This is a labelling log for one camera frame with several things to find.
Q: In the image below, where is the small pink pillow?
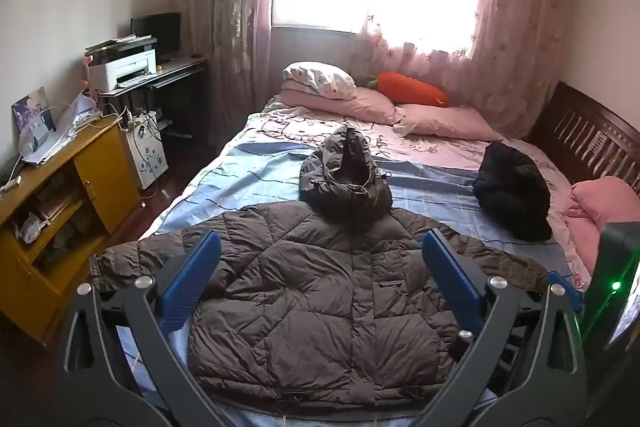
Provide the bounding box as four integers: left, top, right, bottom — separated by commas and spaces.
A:
392, 103, 503, 142

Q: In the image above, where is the orange carrot plush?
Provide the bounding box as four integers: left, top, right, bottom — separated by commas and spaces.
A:
356, 72, 450, 108

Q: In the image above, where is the dark brown detached hood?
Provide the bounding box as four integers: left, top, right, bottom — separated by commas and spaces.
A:
299, 125, 393, 223

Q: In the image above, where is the dark computer desk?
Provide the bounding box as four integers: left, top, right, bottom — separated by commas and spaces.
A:
100, 56, 211, 148

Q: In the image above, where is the dark wooden headboard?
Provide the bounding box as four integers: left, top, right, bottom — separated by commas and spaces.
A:
527, 81, 640, 198

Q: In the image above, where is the pile of papers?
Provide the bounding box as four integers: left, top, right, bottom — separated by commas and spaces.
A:
20, 94, 103, 165

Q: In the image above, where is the yellow wooden cabinet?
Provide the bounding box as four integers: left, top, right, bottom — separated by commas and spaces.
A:
0, 114, 143, 343

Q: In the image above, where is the white pillow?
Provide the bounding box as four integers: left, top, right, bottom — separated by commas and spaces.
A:
281, 62, 358, 100

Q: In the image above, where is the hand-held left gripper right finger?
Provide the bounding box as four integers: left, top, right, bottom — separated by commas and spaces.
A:
412, 228, 588, 427

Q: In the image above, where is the photo frame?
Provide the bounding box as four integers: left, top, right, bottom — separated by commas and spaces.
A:
12, 87, 56, 132

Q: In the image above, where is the black garment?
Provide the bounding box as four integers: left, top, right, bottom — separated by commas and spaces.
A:
472, 141, 553, 242

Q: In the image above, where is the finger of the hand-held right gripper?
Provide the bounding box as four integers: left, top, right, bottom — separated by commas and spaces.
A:
547, 272, 585, 313

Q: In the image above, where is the large pink pillow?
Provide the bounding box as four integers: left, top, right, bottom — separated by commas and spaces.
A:
279, 87, 406, 126

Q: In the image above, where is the pink plastic toy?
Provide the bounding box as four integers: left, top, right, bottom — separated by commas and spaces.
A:
81, 56, 104, 104

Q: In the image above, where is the black computer monitor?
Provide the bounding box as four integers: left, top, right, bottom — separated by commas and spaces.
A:
131, 12, 182, 62

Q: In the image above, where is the brown puffer jacket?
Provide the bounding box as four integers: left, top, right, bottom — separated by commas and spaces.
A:
90, 202, 556, 410

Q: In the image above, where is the white printer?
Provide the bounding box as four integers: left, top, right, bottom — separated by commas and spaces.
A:
85, 34, 158, 92

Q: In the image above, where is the pink quilt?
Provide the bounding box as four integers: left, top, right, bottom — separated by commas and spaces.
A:
562, 176, 640, 278

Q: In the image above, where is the white flower print computer tower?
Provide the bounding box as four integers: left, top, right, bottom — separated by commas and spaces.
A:
122, 112, 169, 190

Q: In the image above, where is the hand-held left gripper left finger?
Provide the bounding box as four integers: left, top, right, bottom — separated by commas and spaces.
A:
57, 231, 223, 427

